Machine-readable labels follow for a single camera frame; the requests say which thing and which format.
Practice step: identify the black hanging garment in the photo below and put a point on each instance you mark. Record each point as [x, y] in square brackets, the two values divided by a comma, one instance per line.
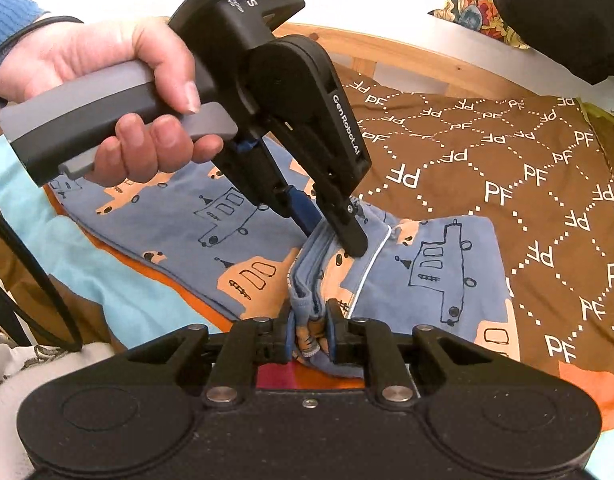
[578, 34]

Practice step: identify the brown PF patterned bedsheet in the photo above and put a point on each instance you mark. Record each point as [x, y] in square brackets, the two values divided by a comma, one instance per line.
[540, 169]

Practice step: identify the person's left hand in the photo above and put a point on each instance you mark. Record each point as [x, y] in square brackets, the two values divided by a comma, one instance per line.
[60, 52]

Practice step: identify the wooden bed frame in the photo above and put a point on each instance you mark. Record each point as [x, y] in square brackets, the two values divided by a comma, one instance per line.
[463, 79]

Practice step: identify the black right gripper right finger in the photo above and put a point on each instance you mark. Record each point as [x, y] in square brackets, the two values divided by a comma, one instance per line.
[447, 408]

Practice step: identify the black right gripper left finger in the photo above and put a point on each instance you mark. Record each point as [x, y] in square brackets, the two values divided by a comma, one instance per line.
[129, 413]

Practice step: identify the blue patterned pajama pants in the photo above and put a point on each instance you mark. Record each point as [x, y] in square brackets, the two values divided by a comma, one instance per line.
[247, 261]

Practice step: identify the colourful landscape wall poster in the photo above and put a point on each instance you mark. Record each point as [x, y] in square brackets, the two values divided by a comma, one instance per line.
[480, 16]

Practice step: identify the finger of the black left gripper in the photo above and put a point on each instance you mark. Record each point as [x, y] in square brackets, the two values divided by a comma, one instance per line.
[296, 88]
[250, 167]

